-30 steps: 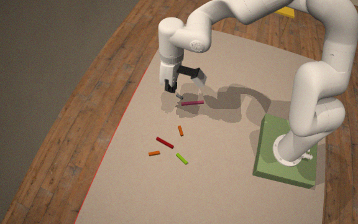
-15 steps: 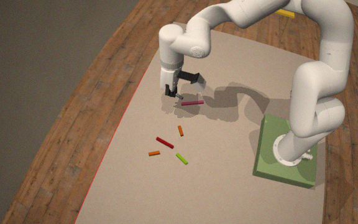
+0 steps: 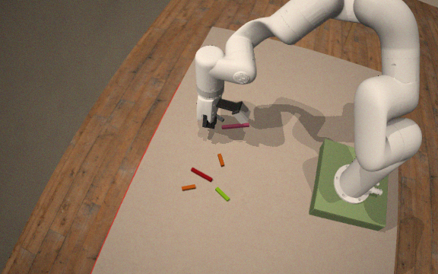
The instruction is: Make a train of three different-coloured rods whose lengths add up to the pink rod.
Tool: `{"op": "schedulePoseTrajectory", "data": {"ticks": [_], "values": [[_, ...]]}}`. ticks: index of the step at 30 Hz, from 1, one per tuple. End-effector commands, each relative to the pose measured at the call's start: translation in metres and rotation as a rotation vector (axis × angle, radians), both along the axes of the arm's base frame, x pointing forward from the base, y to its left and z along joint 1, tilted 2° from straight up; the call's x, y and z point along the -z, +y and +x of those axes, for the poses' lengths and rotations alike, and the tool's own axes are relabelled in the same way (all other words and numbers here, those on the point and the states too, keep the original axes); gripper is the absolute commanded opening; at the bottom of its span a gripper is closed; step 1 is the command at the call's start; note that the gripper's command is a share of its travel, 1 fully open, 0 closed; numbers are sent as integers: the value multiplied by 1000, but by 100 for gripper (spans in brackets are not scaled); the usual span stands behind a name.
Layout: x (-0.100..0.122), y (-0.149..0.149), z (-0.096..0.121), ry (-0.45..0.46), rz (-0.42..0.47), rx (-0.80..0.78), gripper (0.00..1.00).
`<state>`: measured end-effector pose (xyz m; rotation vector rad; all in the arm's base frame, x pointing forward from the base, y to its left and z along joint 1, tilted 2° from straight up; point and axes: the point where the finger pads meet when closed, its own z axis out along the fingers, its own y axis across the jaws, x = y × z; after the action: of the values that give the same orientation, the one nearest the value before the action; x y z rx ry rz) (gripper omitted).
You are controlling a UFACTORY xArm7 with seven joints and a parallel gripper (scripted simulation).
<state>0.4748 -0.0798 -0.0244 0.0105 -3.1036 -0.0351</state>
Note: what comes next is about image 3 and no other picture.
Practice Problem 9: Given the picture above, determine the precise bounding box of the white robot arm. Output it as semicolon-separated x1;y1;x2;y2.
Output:
195;0;422;204

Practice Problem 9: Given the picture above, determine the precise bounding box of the lime green rod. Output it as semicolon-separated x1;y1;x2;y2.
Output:
215;187;230;201

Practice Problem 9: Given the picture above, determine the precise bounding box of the dark pink rod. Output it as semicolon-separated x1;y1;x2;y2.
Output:
222;123;249;129

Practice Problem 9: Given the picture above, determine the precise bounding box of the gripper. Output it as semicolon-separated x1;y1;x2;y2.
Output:
197;94;222;129

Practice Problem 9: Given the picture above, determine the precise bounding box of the orange rod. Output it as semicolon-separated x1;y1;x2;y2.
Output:
182;184;195;191
217;154;224;167

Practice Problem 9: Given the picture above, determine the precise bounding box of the red rod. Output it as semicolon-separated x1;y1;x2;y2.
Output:
191;167;213;182

